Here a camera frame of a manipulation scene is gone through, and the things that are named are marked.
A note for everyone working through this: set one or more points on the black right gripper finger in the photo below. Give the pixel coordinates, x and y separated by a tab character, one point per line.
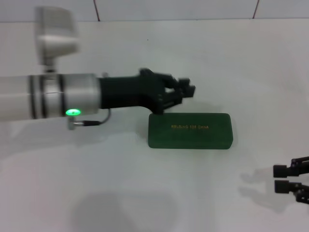
289	169
289	187

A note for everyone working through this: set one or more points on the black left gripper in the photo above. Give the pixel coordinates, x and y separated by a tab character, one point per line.
130	91

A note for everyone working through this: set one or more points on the dark green glasses case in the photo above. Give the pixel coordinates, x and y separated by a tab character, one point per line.
190	130

